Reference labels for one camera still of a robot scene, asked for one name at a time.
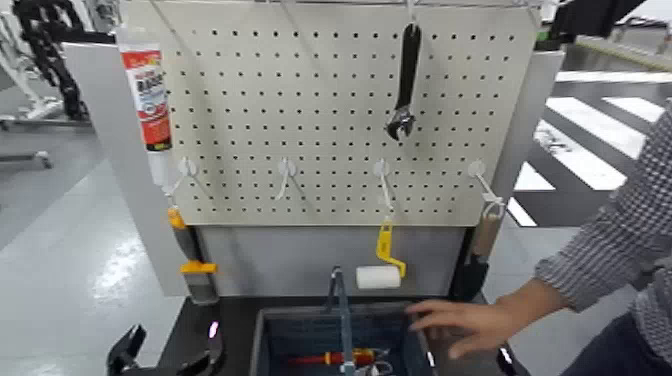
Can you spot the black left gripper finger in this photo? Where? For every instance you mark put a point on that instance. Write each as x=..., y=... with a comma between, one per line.
x=210, y=352
x=126, y=352

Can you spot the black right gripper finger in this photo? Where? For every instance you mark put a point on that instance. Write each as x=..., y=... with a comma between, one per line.
x=506, y=359

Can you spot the forearm in checked sleeve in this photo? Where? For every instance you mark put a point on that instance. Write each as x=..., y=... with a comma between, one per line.
x=614, y=226

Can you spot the grey plastic crate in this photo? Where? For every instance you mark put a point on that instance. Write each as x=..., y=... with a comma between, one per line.
x=304, y=330

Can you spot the person's bare hand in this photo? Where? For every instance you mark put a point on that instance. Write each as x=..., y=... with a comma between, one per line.
x=472, y=325

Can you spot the dark blue trousers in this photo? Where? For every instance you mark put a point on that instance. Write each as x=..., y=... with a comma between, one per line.
x=624, y=352

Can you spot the grey back panel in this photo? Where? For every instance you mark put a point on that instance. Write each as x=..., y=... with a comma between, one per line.
x=294, y=257

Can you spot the red yellow screwdriver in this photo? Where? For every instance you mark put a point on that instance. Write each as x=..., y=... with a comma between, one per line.
x=362, y=357

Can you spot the wide white side panel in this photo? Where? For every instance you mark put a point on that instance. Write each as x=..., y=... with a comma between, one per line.
x=115, y=168

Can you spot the white pegboard hook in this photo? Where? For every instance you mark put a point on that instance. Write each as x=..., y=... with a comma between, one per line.
x=476, y=169
x=286, y=168
x=186, y=167
x=381, y=169

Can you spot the narrow white side panel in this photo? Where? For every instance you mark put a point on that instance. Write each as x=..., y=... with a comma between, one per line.
x=525, y=126

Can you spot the white red sealant tube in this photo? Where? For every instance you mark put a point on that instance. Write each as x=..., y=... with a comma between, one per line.
x=149, y=89

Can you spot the beige perforated pegboard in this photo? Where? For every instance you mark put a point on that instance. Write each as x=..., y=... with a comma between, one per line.
x=325, y=105

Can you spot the black adjustable wrench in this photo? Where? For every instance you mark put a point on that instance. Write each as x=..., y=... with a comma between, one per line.
x=408, y=68

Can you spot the black monitor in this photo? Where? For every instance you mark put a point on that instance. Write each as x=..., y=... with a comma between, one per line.
x=588, y=18

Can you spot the white metal frame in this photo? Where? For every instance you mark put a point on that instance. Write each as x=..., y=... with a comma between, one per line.
x=26, y=94

